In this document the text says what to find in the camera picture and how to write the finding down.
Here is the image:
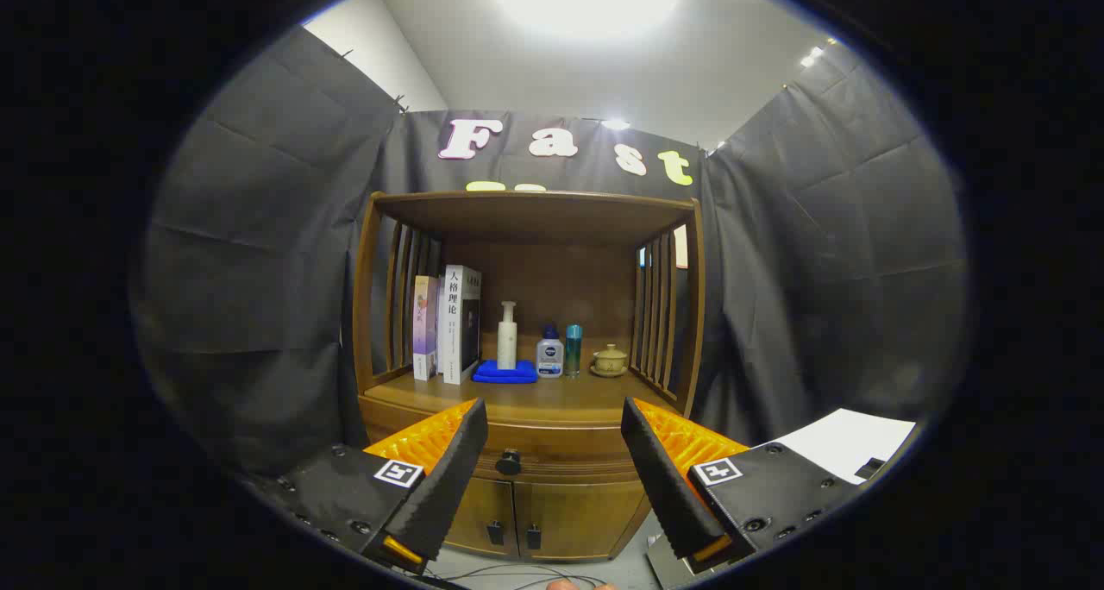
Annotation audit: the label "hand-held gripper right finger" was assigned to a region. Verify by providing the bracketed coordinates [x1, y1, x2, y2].
[621, 397, 863, 575]

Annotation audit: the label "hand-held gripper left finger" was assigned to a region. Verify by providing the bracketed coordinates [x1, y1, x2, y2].
[246, 398, 489, 575]

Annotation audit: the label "brown wooden drawer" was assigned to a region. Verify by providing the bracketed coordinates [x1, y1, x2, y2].
[358, 396, 691, 486]

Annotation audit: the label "wooden cabinet door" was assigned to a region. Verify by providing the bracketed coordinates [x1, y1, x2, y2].
[444, 476, 518, 559]
[515, 480, 649, 563]

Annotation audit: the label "wooden countertop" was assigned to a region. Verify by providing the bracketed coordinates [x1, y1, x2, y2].
[367, 367, 678, 425]

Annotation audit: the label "brown wooden cabinet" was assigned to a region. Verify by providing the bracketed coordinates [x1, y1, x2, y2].
[349, 190, 706, 565]

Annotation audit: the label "grey ridged panel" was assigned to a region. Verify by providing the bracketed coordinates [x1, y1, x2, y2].
[645, 530, 695, 589]

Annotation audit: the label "folded blue cloth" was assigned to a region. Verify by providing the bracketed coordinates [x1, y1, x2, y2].
[472, 359, 538, 385]

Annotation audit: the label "beige lidded ceramic cup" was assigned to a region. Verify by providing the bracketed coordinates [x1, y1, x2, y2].
[590, 343, 630, 378]

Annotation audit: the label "white pump bottle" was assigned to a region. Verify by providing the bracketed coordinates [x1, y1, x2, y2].
[497, 301, 518, 371]

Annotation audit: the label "white and black book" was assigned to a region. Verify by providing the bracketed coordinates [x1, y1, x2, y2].
[437, 265, 482, 386]

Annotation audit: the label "purple book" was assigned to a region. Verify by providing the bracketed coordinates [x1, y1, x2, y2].
[412, 275, 441, 381]

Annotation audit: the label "white bottle with blue cap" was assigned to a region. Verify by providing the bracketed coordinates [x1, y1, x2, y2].
[536, 324, 565, 379]

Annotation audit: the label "white flat panel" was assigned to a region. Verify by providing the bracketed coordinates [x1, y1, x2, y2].
[770, 408, 918, 486]

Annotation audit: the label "black backdrop cloth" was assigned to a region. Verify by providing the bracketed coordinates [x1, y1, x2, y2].
[129, 25, 971, 479]

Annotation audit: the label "black floor cables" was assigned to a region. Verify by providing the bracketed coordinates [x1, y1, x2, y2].
[414, 562, 605, 590]

